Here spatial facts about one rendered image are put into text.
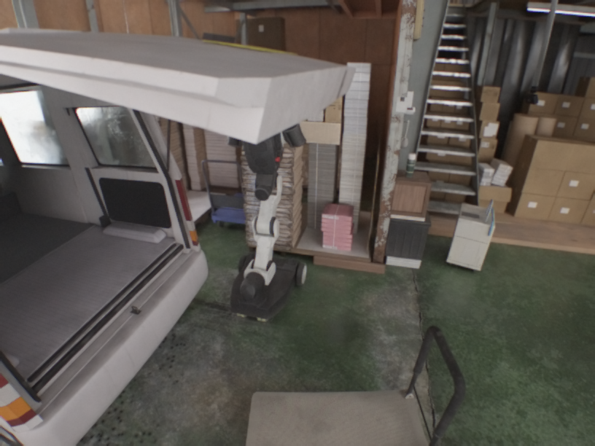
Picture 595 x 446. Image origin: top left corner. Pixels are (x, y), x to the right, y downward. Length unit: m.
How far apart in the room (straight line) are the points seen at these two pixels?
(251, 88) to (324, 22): 6.51
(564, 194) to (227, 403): 4.43
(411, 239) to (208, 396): 2.10
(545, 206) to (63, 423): 4.98
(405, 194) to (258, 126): 2.45
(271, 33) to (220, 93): 6.42
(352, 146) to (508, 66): 4.16
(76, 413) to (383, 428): 1.42
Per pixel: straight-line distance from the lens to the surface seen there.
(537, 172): 4.57
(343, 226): 2.92
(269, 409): 1.78
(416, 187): 2.76
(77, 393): 1.70
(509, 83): 6.59
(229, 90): 0.33
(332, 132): 3.00
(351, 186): 3.14
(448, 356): 1.37
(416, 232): 2.93
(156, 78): 0.36
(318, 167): 3.11
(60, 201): 3.02
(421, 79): 3.41
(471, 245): 3.15
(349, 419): 1.76
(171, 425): 2.07
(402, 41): 2.49
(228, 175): 4.57
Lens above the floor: 1.75
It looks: 28 degrees down
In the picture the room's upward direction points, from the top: straight up
